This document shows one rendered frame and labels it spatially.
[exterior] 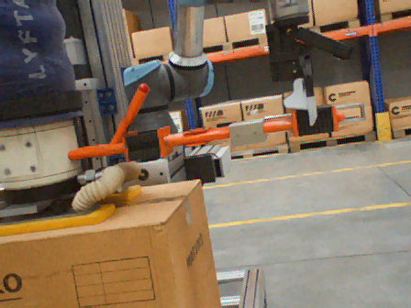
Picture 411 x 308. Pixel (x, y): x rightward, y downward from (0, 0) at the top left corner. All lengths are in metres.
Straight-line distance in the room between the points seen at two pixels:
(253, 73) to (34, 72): 8.46
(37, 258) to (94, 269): 0.11
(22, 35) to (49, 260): 0.44
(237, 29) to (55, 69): 7.17
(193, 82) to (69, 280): 0.79
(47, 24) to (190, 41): 0.54
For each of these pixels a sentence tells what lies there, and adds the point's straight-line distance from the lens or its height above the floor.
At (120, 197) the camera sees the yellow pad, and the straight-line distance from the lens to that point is 1.28.
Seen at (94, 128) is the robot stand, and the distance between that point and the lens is 1.79.
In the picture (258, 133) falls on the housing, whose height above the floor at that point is 1.06.
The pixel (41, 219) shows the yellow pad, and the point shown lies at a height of 0.96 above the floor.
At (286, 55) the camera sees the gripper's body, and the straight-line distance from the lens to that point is 1.11.
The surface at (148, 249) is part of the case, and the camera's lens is 1.05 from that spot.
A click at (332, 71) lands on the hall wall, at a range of 9.57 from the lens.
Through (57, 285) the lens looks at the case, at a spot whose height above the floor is 0.85.
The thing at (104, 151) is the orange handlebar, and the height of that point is 1.07.
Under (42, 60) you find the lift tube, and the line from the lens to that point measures 1.20.
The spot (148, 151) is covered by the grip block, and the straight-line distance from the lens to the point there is 1.14.
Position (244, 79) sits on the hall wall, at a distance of 9.55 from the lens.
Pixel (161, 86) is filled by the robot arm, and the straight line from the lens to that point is 1.65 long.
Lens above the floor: 1.17
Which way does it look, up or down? 7 degrees down
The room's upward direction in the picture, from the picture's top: 9 degrees counter-clockwise
